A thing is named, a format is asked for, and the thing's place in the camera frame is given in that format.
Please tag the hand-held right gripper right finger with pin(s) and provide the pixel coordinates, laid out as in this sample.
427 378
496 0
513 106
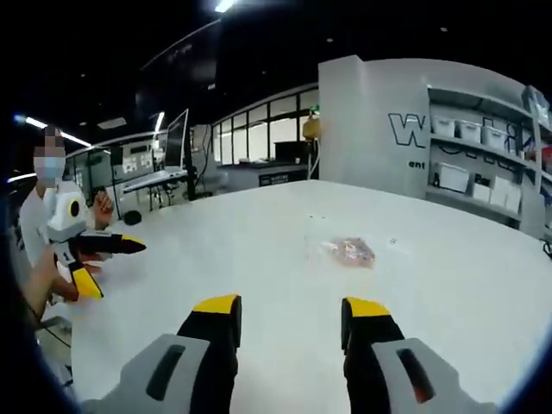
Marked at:
388 379

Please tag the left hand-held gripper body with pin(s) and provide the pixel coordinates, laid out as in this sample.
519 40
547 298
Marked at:
62 215

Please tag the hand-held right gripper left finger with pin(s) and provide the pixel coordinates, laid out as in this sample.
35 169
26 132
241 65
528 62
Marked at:
172 379

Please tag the clear resealable bag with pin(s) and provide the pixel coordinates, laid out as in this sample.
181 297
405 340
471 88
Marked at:
349 253

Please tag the black round object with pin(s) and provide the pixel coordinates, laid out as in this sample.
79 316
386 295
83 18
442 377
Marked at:
133 217

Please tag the white monitor desk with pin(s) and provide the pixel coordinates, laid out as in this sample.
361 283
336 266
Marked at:
155 179

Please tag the short ceiling light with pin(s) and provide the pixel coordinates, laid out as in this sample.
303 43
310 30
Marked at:
36 122

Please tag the large dark monitor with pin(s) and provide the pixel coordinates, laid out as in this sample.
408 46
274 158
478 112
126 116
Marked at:
177 142

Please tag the grey counter with dark sign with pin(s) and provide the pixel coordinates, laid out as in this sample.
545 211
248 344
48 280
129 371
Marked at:
276 177

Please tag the dark hanging ceiling panel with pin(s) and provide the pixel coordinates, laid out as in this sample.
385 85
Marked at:
190 69

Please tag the black box-shaped appliance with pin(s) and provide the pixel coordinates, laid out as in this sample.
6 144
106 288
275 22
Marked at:
293 152

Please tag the yellow sack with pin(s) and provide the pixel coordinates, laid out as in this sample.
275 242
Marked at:
311 128

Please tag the grey metal shelving unit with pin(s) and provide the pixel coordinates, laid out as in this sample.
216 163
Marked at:
526 172

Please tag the group of white storage bins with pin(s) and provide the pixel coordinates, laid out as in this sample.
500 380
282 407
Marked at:
470 129

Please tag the long ceiling light strip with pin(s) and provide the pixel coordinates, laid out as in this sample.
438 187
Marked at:
226 4

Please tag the glass window wall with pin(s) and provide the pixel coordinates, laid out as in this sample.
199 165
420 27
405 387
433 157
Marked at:
259 129

